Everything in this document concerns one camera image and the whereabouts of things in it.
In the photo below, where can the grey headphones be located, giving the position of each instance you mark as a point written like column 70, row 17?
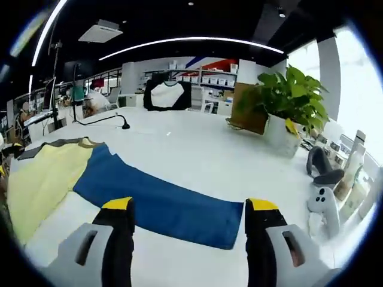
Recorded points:
column 321, row 167

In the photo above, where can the long curved ceiling light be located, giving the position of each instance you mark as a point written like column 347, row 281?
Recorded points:
column 45, row 31

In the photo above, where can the green potted plant white pot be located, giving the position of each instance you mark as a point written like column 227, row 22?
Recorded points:
column 293, row 92

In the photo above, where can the yellow blue grey garment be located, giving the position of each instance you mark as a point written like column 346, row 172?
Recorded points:
column 167, row 206

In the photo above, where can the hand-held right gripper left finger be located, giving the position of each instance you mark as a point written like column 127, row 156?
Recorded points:
column 118, row 239

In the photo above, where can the black gooseneck microphone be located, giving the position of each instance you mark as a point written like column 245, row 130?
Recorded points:
column 125, row 125

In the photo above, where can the white bottle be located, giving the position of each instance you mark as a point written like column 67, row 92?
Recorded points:
column 357, row 155

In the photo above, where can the black pole stand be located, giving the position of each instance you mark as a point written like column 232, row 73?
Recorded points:
column 57, row 98

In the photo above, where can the white laptop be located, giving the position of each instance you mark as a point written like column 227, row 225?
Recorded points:
column 49, row 95

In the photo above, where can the clear tumbler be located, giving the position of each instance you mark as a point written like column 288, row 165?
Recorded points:
column 347, row 185

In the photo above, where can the ceiling air conditioner unit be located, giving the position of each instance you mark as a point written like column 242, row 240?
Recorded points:
column 100, row 31

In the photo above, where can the short ceiling light strip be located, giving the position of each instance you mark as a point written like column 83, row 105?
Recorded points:
column 30, row 85

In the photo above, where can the white low cabinet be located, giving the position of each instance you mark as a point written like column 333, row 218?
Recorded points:
column 131, row 100

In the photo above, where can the black white raglan shirt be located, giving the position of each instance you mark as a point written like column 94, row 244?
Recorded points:
column 166, row 95

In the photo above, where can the black ceiling spotlight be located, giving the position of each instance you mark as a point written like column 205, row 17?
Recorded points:
column 281, row 12

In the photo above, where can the white handheld controller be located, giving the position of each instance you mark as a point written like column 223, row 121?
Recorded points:
column 326, row 206

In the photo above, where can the teal panel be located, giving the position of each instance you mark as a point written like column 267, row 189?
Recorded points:
column 77, row 93

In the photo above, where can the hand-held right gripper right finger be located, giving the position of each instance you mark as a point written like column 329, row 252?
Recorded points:
column 260, row 239

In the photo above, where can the black hanging screen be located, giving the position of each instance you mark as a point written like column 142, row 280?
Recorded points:
column 71, row 70

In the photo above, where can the shelf with white bins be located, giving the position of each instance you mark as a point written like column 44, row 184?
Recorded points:
column 215, row 78

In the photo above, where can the brown cardboard board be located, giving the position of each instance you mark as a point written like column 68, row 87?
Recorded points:
column 245, row 110

